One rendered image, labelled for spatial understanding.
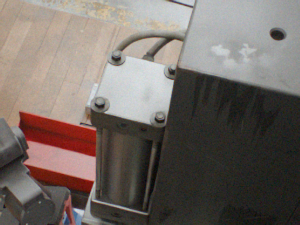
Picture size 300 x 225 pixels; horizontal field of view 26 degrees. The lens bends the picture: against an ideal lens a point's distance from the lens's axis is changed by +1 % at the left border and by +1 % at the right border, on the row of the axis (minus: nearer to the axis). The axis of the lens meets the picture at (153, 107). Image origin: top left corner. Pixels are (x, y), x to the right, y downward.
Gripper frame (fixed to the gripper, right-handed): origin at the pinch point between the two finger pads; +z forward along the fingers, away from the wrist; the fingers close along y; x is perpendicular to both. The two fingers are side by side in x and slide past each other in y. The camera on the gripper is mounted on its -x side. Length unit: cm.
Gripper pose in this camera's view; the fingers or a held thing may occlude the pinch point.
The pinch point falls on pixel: (64, 224)
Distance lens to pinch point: 122.6
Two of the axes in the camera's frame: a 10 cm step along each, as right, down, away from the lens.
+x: 2.4, -8.5, 4.7
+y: 8.8, -0.2, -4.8
